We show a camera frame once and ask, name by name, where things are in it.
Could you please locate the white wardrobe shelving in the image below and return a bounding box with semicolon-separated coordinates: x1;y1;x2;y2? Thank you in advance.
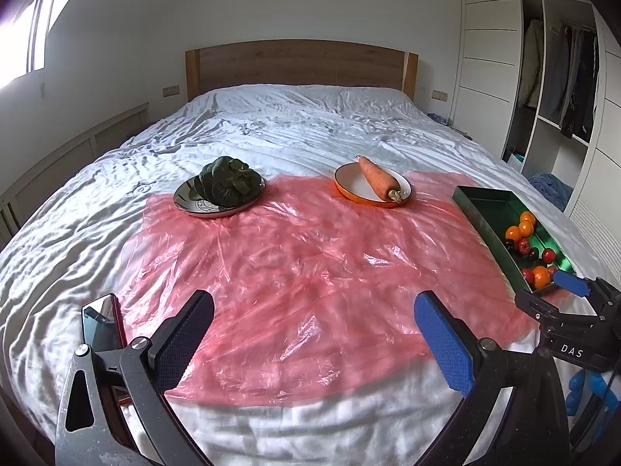
451;0;620;271

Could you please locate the large orange mandarin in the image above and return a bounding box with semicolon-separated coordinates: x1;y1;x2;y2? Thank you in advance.
520;212;537;225

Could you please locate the large orange carrot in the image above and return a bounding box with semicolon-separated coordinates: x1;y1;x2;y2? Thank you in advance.
358;156;402;203

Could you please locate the blue gloved hand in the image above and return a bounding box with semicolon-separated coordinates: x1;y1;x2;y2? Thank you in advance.
565;369;621;417

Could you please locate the wooden headboard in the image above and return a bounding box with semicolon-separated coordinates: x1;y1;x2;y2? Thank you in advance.
185;39;419;100

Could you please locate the pink plastic sheet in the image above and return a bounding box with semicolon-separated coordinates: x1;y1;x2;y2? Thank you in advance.
119;172;536;406

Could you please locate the white bowl orange rim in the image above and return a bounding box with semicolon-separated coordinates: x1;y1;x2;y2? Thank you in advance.
334;161;415;208

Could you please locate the green rectangular tray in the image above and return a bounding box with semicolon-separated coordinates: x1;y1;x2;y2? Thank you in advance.
453;186;557;297

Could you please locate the red tomato in tray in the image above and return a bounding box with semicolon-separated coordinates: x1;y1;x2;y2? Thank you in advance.
541;248;557;264

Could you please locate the window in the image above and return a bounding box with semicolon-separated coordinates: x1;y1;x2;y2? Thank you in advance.
1;0;69;87

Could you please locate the dark green leafy vegetable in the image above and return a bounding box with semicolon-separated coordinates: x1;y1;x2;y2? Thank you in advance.
194;156;262;208

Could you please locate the white bed sheet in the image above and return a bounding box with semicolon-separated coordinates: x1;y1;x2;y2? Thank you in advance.
1;85;609;465

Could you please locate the blue towel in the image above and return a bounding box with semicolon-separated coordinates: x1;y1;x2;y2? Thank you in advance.
528;172;574;212

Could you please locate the small smooth yellow-orange fruit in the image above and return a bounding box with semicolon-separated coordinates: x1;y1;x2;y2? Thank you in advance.
504;225;522;242

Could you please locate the white black patterned plate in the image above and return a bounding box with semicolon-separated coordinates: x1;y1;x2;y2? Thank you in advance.
173;177;266;219

